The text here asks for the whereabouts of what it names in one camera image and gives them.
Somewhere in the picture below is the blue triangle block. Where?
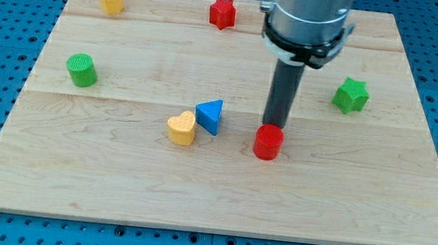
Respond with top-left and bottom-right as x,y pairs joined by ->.
195,100 -> 224,136

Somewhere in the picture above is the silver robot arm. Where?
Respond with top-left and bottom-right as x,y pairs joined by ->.
260,0 -> 354,69

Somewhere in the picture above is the green star block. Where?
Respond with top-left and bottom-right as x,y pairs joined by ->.
331,76 -> 370,114

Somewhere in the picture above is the yellow heart block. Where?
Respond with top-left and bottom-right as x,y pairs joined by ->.
166,111 -> 196,146

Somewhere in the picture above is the red star block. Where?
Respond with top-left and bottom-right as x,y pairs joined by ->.
208,0 -> 236,30

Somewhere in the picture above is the red cylinder block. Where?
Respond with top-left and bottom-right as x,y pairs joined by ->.
253,123 -> 285,161

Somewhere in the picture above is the green cylinder block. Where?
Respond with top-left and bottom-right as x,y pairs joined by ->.
66,53 -> 98,88

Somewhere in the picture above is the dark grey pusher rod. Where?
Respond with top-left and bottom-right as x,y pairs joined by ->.
261,59 -> 305,128

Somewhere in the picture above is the light wooden board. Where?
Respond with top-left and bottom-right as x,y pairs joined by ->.
0,0 -> 438,245

